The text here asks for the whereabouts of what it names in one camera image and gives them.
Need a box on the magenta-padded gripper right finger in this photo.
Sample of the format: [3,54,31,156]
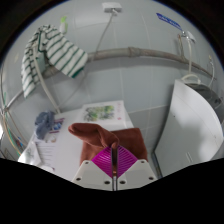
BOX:
[114,145,158,192]

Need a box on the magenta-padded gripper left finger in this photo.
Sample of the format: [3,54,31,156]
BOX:
[71,146,115,192]

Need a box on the brown towel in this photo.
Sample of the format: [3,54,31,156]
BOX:
[68,122,149,165]

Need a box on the white front-loading washing machine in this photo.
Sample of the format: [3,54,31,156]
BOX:
[17,99,151,184]

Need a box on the white printed paper sheet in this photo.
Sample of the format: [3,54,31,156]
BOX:
[31,133,58,164]

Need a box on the leaflet with blue-red print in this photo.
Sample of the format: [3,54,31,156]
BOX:
[48,117,65,144]

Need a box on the flat booklet with green picture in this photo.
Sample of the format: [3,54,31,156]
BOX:
[81,102,126,124]

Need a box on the white top-loading washing machine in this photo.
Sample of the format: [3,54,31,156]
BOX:
[153,78,224,178]

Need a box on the blue-grey crumpled cloth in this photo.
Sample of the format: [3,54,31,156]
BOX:
[34,110,56,140]

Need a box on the green-white striped shirt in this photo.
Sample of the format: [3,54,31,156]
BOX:
[20,24,89,99]

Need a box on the white coiled inlet hose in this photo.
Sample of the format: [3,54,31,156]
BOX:
[180,38,202,85]

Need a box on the grey wall pipe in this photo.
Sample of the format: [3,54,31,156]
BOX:
[4,46,218,111]

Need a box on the white power cable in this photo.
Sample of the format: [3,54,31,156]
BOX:
[58,11,118,106]

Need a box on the metal wall tap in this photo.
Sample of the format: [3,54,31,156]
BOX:
[177,30,188,43]

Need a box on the green and white wall hook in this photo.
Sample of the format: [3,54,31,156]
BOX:
[59,15,69,34]

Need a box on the blue wall sign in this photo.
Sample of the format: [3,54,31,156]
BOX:
[155,12,183,31]

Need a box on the white wall socket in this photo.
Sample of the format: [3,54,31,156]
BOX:
[101,2,123,14]

